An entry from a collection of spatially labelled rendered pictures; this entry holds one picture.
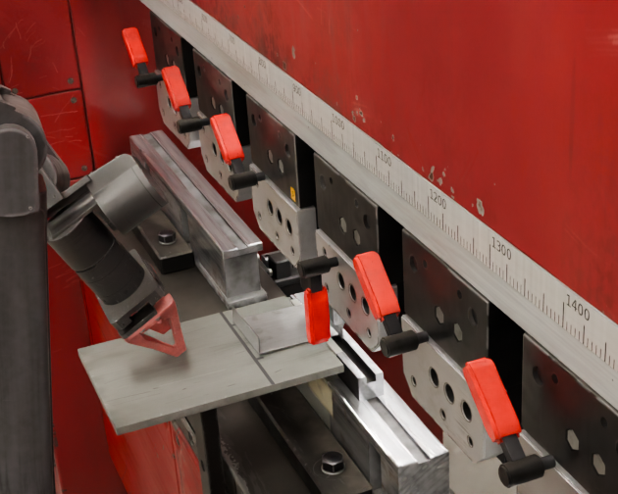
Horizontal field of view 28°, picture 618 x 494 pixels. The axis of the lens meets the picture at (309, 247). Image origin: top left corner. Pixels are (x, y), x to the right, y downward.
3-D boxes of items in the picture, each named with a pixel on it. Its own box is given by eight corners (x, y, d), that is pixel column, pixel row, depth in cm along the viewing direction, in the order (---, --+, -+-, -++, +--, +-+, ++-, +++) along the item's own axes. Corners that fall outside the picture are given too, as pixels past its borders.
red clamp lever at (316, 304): (302, 342, 127) (295, 258, 123) (338, 332, 129) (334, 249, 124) (309, 350, 126) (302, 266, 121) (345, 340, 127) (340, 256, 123)
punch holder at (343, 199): (319, 294, 131) (309, 152, 124) (390, 275, 134) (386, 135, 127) (380, 361, 119) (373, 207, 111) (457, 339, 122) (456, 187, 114)
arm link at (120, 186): (24, 176, 135) (3, 174, 126) (108, 114, 134) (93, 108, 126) (89, 265, 135) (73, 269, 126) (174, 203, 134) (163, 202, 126)
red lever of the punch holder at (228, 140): (207, 113, 141) (233, 186, 138) (240, 106, 143) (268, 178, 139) (205, 122, 143) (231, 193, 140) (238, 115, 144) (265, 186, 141)
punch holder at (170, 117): (160, 120, 181) (146, 11, 174) (215, 109, 184) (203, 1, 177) (191, 154, 169) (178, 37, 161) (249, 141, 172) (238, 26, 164)
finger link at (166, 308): (192, 314, 142) (145, 260, 137) (211, 343, 136) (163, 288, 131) (146, 351, 142) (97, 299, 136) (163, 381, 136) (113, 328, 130)
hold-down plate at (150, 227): (112, 203, 211) (110, 186, 210) (142, 196, 213) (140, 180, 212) (162, 275, 186) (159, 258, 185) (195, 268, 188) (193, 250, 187)
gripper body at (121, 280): (143, 258, 140) (105, 214, 136) (169, 297, 131) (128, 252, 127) (98, 294, 140) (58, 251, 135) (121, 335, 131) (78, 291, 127)
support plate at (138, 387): (77, 356, 145) (77, 348, 144) (285, 302, 153) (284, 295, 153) (117, 436, 130) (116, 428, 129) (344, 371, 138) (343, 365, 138)
